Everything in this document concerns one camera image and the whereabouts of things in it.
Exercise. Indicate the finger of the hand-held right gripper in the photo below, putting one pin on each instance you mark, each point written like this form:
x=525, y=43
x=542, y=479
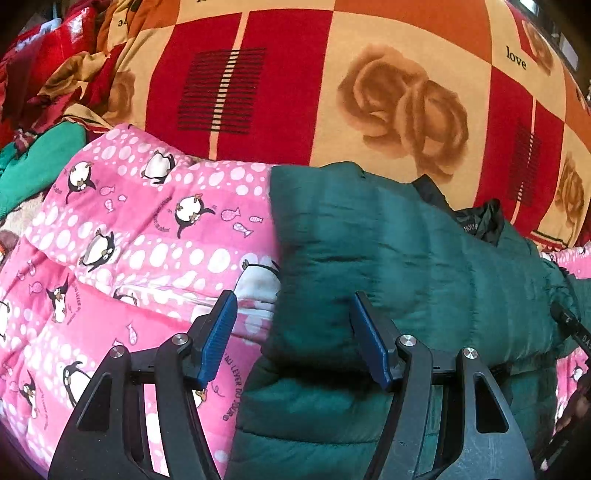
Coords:
x=575, y=330

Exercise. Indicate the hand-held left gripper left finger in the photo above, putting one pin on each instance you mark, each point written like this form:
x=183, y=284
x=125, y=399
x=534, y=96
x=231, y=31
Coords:
x=217, y=330

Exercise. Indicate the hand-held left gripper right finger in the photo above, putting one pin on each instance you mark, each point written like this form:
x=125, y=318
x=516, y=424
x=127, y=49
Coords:
x=369, y=341

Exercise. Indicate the dark green puffer jacket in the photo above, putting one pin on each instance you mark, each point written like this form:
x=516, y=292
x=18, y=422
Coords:
x=369, y=240

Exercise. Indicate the pink penguin print quilt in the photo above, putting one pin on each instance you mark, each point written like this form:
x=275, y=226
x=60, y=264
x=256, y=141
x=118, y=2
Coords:
x=138, y=240

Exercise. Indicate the beige fuzzy cloth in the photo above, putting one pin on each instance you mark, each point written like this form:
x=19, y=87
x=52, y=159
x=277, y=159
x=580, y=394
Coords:
x=18, y=217

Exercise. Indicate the bright green cloth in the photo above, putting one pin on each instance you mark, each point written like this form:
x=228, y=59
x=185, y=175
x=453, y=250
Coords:
x=37, y=166

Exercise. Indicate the red orange rose print blanket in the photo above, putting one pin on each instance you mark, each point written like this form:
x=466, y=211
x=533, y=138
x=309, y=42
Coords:
x=323, y=92

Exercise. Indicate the window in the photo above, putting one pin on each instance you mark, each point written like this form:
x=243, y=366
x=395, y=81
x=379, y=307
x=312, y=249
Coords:
x=565, y=44

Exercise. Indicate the red patterned cloth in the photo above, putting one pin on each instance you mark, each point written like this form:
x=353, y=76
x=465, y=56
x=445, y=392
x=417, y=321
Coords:
x=60, y=41

